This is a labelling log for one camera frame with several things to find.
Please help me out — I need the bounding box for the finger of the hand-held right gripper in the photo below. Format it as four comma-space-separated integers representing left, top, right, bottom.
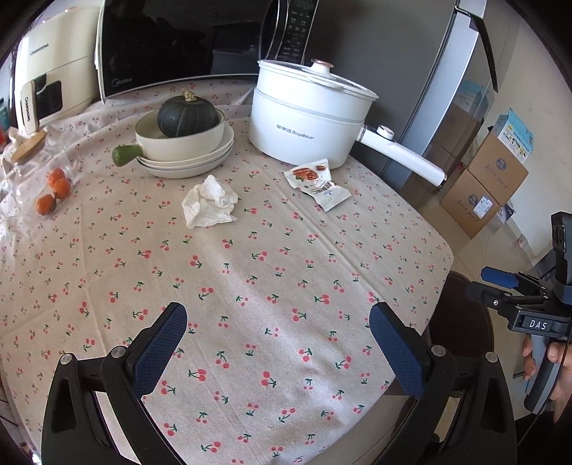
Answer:
482, 266, 521, 290
465, 282, 521, 310

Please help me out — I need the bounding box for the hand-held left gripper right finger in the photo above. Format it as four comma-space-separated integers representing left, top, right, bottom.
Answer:
369, 302, 519, 465

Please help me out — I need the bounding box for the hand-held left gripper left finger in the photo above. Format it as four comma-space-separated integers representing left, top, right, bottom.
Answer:
41, 302, 188, 465

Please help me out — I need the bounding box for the person's right forearm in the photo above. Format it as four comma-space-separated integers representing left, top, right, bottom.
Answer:
514, 402, 572, 465

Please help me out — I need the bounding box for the person's right hand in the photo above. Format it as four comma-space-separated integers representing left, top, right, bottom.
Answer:
521, 337, 572, 423

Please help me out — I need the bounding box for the cherry print tablecloth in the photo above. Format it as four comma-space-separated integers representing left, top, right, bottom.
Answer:
0, 83, 454, 465

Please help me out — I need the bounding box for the blue white carton box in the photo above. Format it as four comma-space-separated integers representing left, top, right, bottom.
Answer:
494, 107, 534, 162

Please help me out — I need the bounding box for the crumpled white tissue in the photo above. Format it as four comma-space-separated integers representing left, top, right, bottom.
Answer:
181, 174, 239, 230

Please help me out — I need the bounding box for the small white nut snack packet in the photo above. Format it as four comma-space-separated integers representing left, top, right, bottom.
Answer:
283, 160, 352, 212

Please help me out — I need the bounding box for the white plate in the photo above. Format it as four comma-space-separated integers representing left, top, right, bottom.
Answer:
136, 134, 236, 180
136, 124, 236, 171

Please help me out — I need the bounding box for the dark green pumpkin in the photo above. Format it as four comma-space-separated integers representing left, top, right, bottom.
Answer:
156, 88, 221, 139

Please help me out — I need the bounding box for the silver grey refrigerator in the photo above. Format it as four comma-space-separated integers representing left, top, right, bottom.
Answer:
308, 0, 499, 206

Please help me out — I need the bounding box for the glass jar with wooden lid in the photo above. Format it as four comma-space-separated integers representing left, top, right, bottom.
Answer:
0, 129, 49, 220

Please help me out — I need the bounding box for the white electric cooking pot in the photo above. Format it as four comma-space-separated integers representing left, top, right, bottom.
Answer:
248, 58, 448, 187

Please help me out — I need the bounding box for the cream white kitchen appliance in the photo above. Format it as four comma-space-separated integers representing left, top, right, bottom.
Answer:
8, 0, 108, 135

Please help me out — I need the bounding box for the black white microwave oven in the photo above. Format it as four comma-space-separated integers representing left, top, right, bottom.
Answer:
94, 0, 322, 106

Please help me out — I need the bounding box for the white pan with green handle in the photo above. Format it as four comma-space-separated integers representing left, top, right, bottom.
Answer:
112, 109, 226, 167

